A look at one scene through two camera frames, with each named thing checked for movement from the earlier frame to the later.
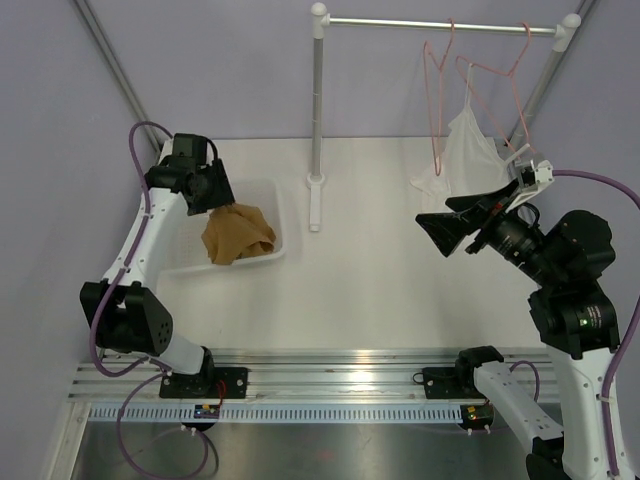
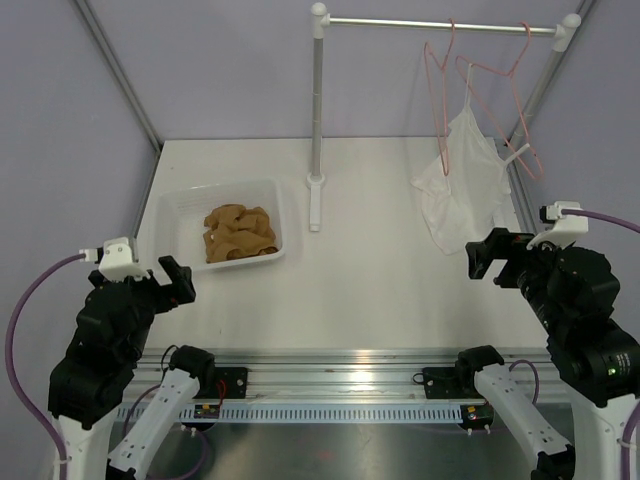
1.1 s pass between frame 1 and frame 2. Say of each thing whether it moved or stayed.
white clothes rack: stayed
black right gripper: moved
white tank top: stayed
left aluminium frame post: stayed
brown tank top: stayed
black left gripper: moved
